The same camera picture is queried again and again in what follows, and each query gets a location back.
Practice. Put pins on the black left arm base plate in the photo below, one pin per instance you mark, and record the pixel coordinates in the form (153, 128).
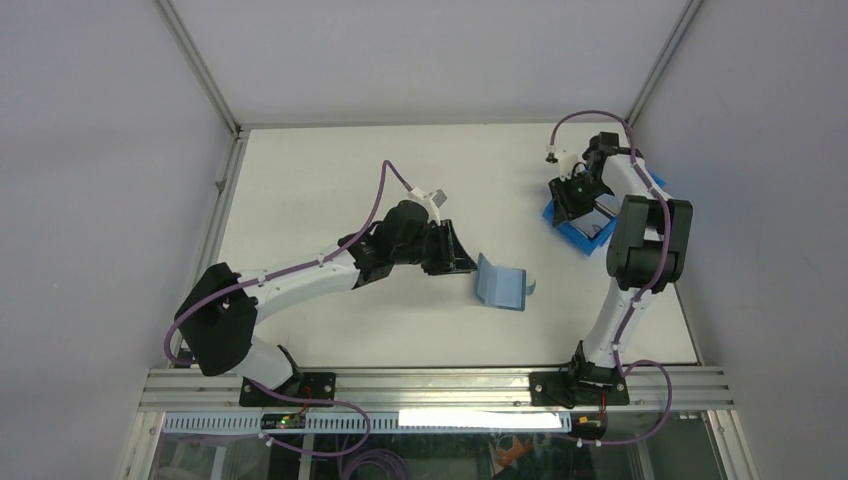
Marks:
(318, 385)

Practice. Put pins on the teal leather card holder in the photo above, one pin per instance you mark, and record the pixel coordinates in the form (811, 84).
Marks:
(502, 287)

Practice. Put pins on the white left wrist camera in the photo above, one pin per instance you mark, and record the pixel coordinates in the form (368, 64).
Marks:
(430, 201)

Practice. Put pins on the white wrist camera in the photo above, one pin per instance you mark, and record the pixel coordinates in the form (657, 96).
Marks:
(564, 160)
(430, 201)

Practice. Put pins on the aluminium right frame post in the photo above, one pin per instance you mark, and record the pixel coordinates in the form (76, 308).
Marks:
(667, 53)

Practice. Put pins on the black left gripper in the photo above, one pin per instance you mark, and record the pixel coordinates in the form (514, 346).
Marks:
(451, 258)

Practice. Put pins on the striped credit card in bin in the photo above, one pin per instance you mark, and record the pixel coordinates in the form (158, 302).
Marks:
(591, 224)

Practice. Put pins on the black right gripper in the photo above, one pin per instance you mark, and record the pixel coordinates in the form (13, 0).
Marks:
(563, 207)

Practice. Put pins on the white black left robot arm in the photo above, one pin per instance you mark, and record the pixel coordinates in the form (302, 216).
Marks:
(218, 318)

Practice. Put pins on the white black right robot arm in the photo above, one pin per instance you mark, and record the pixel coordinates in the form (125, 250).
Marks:
(645, 254)

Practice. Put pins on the white slotted cable duct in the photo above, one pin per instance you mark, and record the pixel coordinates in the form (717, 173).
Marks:
(401, 422)

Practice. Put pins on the aluminium front frame rail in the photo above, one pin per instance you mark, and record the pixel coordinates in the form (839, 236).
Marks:
(684, 388)

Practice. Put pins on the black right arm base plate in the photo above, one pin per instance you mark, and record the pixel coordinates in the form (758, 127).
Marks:
(580, 389)

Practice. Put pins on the blue plastic bin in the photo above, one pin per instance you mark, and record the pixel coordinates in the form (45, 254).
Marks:
(576, 239)

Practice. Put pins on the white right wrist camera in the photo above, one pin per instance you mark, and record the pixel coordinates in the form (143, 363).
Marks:
(564, 160)

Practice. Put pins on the aluminium frame post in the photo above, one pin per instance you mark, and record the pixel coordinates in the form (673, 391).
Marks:
(186, 45)
(667, 53)

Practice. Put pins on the small green circuit board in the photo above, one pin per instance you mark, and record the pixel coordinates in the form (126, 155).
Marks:
(279, 421)

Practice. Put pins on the aluminium left frame post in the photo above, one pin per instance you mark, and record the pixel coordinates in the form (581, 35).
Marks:
(186, 45)

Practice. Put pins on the orange object under table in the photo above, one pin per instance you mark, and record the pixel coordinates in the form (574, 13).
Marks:
(508, 449)

